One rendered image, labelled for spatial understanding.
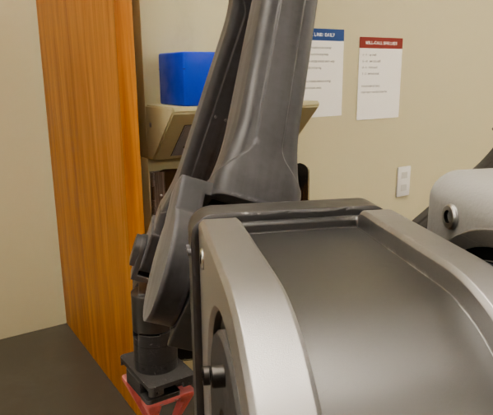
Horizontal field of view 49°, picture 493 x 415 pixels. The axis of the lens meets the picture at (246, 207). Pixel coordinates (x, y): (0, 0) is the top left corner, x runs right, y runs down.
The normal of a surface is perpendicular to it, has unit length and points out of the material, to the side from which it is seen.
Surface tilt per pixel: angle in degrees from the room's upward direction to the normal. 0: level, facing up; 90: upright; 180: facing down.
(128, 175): 90
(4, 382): 0
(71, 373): 0
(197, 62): 90
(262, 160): 59
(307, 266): 0
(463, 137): 90
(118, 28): 90
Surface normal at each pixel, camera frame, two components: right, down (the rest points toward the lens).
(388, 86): 0.55, 0.19
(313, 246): -0.01, -0.97
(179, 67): -0.84, 0.14
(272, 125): 0.32, -0.31
